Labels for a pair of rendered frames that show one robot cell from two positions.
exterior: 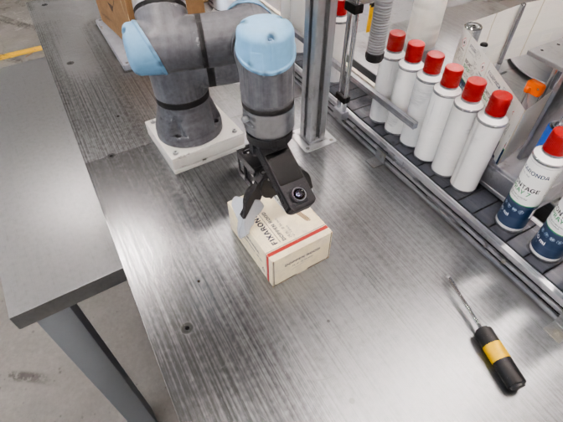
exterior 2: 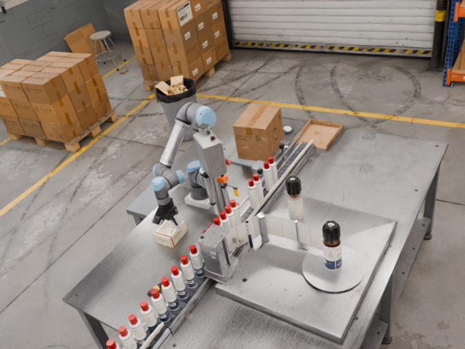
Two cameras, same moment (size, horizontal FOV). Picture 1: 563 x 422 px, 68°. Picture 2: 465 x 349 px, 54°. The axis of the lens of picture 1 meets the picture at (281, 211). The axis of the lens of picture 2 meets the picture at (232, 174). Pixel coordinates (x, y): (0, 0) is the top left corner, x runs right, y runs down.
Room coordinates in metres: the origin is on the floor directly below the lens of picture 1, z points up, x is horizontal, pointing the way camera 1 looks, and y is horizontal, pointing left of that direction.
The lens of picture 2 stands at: (0.14, -2.07, 2.66)
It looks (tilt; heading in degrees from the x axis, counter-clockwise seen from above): 36 degrees down; 69
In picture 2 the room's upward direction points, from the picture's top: 12 degrees counter-clockwise
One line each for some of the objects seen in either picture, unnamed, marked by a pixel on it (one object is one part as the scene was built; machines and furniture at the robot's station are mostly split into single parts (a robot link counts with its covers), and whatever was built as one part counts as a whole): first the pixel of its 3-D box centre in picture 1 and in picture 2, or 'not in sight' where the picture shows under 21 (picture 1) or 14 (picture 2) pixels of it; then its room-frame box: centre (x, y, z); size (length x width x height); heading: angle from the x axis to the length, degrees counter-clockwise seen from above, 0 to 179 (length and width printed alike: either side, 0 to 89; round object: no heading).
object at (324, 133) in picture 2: not in sight; (317, 133); (1.80, 0.31, 0.85); 0.30 x 0.26 x 0.04; 29
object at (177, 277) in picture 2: not in sight; (179, 282); (0.37, -0.49, 0.98); 0.05 x 0.05 x 0.20
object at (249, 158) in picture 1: (267, 156); (167, 208); (0.52, 0.02, 1.02); 0.09 x 0.08 x 0.12; 32
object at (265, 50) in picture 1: (266, 64); (160, 188); (0.52, 0.02, 1.18); 0.09 x 0.08 x 0.11; 13
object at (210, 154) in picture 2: not in sight; (210, 153); (0.79, -0.16, 1.38); 0.17 x 0.10 x 0.19; 84
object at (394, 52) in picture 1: (388, 79); (235, 215); (0.83, -0.23, 0.98); 0.05 x 0.05 x 0.20
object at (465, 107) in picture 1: (458, 129); not in sight; (0.65, -0.34, 0.98); 0.05 x 0.05 x 0.20
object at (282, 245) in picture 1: (278, 229); (170, 232); (0.49, 0.01, 0.87); 0.16 x 0.12 x 0.07; 32
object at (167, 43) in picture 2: not in sight; (180, 37); (2.19, 4.03, 0.57); 1.20 x 0.85 x 1.14; 34
